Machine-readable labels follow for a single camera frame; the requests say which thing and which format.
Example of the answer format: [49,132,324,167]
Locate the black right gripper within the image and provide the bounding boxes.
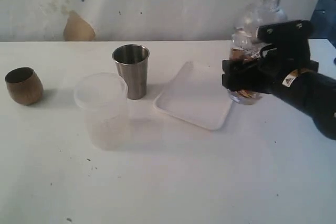
[222,20,319,93]

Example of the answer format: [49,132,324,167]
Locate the clear plastic shaker cup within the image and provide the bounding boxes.
[228,25,265,105]

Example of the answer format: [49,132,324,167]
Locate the clear dome shaker lid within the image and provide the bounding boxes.
[234,0,288,40]

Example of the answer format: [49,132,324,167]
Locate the stainless steel cup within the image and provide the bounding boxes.
[112,44,150,100]

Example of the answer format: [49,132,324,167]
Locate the translucent plastic container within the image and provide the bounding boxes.
[73,72,130,151]

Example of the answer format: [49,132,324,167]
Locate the brown wooden cup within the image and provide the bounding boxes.
[5,67,44,105]

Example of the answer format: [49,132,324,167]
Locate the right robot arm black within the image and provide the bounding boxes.
[222,20,335,140]

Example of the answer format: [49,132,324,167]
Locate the white rectangular tray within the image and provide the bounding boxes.
[153,61,233,131]

